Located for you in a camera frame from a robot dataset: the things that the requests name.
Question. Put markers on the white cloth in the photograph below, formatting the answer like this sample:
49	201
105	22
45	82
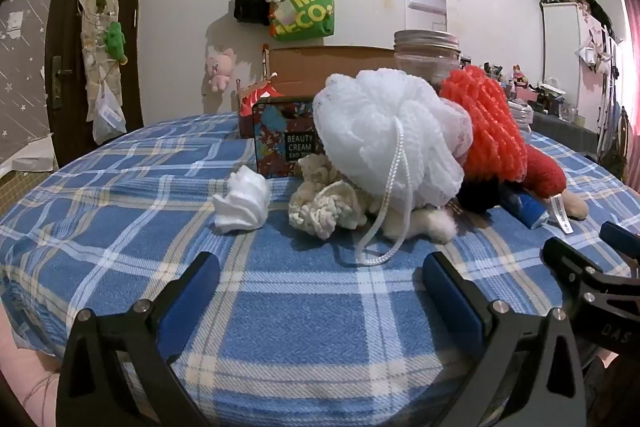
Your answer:
242	202

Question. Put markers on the blue plaid blanket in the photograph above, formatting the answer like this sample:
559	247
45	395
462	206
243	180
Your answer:
300	332

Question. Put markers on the floral tin box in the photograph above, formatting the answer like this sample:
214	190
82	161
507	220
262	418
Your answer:
280	127

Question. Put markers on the beige hanging organizer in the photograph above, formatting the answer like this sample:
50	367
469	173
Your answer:
92	37

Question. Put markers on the black fuzzy ball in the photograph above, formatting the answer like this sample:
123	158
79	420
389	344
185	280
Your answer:
477	197

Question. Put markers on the group of cosmetics bottles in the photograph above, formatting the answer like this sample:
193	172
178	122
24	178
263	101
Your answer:
520	79

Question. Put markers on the blue cloth tube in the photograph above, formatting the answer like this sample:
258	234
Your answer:
525	207

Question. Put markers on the white cabinet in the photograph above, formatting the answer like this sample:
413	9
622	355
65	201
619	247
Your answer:
565	57

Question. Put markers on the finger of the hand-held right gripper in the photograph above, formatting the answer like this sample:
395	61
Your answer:
570	264
622	239

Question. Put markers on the dark brown door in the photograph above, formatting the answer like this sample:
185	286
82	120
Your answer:
60	7

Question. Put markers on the clear plastic bag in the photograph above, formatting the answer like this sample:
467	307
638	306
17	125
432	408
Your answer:
107	117

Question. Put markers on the clear jar with metal lid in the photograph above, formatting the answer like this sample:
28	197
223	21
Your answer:
425	57

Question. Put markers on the white mesh bath loofah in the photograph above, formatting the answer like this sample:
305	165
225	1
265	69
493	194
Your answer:
380	132

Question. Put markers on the brown round pad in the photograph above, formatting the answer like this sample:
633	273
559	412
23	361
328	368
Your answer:
576	207

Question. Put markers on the table with dark cloth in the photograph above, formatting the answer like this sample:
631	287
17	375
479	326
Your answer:
560	129

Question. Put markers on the white sheet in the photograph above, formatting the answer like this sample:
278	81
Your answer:
30	157

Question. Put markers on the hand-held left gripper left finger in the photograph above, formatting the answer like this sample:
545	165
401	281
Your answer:
192	302

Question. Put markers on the pink plush toy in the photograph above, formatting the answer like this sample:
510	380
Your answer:
220	69

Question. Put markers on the green dinosaur plush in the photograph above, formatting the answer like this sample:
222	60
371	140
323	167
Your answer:
115	39

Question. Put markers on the hanging white cloths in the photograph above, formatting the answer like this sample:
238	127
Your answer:
597	44

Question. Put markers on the cream knitted scrunchie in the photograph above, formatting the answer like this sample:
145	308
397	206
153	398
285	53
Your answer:
325	207

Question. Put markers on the person's pink clothing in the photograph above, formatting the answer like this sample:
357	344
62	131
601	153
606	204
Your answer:
25	382

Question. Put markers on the large cardboard box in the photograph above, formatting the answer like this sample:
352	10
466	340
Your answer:
310	67

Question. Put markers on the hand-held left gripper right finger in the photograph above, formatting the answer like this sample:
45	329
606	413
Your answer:
452	302

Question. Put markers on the small clear plastic jar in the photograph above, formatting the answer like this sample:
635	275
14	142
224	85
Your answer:
520	122

